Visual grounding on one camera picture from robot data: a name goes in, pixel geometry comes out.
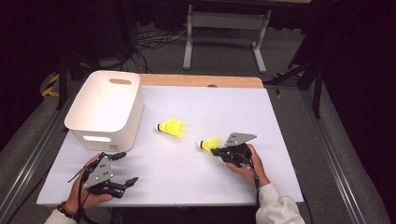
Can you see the grey metal desk frame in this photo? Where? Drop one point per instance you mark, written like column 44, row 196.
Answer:
column 227, row 20

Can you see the wooden table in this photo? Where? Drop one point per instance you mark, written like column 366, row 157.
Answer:
column 199, row 81

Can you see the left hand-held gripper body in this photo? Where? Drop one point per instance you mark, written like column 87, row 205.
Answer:
column 101, row 174

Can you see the person's left hand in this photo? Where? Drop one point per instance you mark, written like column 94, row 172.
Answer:
column 77, row 196

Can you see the yellow black hazard tape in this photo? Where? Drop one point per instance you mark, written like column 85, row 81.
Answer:
column 51, row 87

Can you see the white plastic bin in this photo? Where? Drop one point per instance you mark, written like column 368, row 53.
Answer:
column 102, row 105

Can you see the yellow shuttlecock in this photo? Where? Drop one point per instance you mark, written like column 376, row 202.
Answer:
column 172, row 127
column 210, row 143

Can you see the black metal stand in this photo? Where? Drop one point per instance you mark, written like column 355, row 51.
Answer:
column 314, row 81
column 63, row 77

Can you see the aluminium floor rail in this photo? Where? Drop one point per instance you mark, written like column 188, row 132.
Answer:
column 34, row 143
column 333, row 155

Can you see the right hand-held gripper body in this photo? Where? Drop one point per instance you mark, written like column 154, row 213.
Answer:
column 238, row 151

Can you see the white board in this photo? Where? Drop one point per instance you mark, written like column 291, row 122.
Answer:
column 186, row 174

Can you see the person's right hand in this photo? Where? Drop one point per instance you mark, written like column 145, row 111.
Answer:
column 257, row 172

